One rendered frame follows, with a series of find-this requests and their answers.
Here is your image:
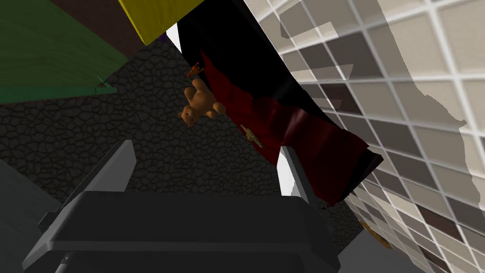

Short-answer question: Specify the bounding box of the brown teddy bear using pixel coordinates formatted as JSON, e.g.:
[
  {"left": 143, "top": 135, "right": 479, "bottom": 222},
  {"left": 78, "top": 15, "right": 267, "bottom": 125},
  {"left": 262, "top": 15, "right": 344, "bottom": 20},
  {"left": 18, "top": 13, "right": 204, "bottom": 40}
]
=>
[{"left": 178, "top": 78, "right": 226, "bottom": 127}]

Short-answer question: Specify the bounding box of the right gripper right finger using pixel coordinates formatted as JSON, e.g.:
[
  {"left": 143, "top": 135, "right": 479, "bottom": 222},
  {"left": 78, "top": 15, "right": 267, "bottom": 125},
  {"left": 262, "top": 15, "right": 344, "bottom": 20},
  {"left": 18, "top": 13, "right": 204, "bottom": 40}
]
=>
[{"left": 276, "top": 146, "right": 320, "bottom": 209}]

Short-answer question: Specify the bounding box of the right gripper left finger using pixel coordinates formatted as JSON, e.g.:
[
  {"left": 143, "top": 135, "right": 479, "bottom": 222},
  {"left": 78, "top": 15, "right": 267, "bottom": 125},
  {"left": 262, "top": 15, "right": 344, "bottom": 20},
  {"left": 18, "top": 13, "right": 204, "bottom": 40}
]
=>
[{"left": 62, "top": 140, "right": 137, "bottom": 209}]

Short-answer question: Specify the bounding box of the yellow box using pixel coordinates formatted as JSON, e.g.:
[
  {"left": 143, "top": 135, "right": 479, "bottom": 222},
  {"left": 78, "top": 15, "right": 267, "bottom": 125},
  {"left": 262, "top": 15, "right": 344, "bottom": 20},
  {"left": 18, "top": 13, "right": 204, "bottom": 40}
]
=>
[{"left": 118, "top": 0, "right": 206, "bottom": 46}]

